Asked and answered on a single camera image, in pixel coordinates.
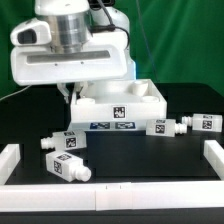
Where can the white U-shaped fence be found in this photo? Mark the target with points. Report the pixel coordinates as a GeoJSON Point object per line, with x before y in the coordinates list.
{"type": "Point", "coordinates": [105, 196]}

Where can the white marker sheet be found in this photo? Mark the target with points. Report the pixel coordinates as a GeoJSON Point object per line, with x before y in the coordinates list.
{"type": "Point", "coordinates": [110, 126]}

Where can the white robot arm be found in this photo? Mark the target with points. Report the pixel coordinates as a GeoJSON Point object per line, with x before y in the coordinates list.
{"type": "Point", "coordinates": [71, 41]}

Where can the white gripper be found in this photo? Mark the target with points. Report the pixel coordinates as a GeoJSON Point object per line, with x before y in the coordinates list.
{"type": "Point", "coordinates": [38, 66]}

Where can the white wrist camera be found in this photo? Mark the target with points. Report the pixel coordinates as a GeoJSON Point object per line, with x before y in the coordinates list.
{"type": "Point", "coordinates": [31, 32]}

